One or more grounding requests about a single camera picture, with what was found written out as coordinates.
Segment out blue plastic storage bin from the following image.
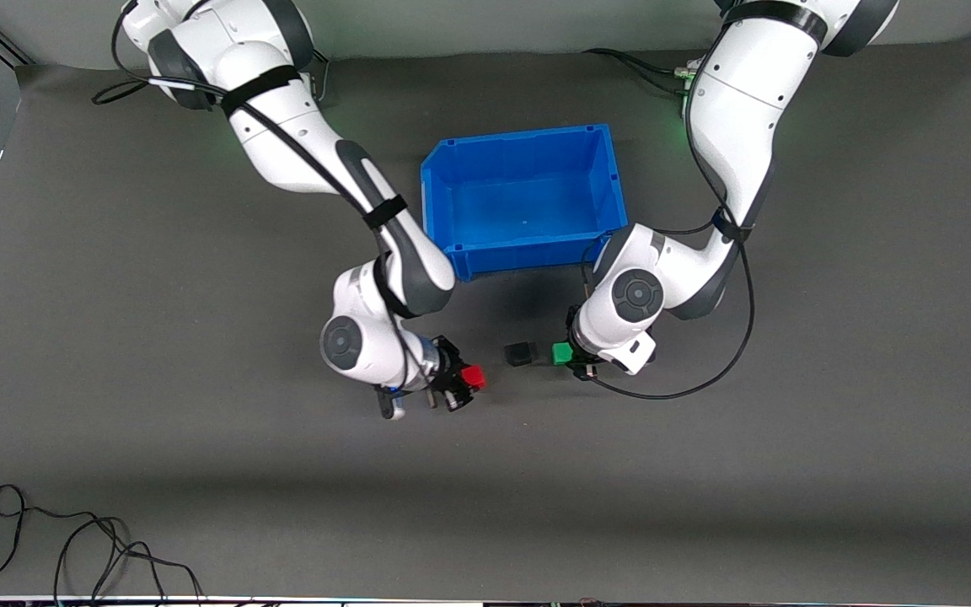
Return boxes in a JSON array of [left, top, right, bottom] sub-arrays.
[[420, 124, 630, 282]]

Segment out loose thin black cable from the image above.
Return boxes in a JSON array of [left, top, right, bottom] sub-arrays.
[[0, 484, 205, 604]]

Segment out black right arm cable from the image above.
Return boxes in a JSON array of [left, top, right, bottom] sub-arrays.
[[91, 0, 419, 390]]

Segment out black arm base cables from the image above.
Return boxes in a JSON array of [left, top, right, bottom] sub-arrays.
[[582, 46, 700, 95], [308, 49, 331, 105]]

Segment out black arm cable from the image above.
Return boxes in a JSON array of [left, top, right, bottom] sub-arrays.
[[580, 51, 756, 401], [91, 0, 419, 390]]

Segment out dark grey table mat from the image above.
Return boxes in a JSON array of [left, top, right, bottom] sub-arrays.
[[0, 29, 971, 603]]

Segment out black right arm base cables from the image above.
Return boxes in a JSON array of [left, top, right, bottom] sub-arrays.
[[308, 49, 331, 105]]

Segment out black left arm base cables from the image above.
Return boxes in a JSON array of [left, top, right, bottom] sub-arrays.
[[582, 46, 700, 95]]

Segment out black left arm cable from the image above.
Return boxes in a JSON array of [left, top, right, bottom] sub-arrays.
[[580, 51, 756, 401]]

